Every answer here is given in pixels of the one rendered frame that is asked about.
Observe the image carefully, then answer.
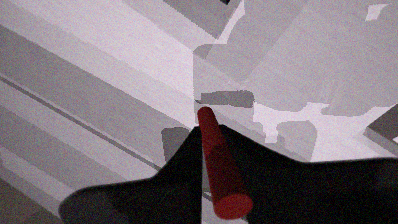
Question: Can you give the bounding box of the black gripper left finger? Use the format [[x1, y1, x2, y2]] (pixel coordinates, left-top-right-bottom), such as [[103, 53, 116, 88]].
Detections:
[[58, 126, 203, 224]]

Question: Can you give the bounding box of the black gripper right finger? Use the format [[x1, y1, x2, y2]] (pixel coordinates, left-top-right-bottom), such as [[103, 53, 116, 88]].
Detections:
[[219, 124, 398, 224]]

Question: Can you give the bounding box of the dark red peg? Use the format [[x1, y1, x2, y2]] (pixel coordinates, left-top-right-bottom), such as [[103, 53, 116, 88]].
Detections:
[[197, 106, 253, 220]]

